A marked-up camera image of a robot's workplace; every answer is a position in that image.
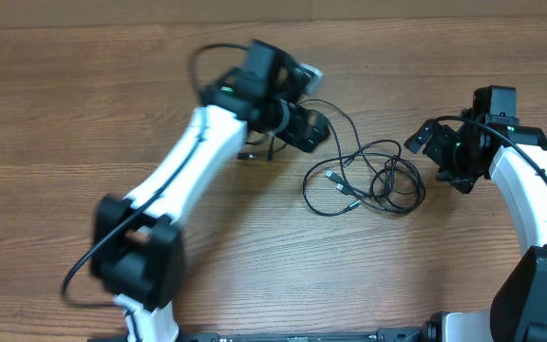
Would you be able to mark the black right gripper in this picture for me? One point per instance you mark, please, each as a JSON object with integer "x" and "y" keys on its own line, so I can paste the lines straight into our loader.
{"x": 435, "y": 143}

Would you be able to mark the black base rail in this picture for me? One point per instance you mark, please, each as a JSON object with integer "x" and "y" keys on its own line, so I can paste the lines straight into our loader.
{"x": 381, "y": 335}

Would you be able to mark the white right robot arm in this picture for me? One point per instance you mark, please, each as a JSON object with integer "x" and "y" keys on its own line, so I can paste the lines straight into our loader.
{"x": 491, "y": 143}

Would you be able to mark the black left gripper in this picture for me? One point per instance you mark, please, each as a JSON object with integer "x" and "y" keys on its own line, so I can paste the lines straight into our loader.
{"x": 297, "y": 136}

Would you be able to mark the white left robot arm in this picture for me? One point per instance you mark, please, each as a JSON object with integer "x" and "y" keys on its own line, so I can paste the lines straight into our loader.
{"x": 137, "y": 250}

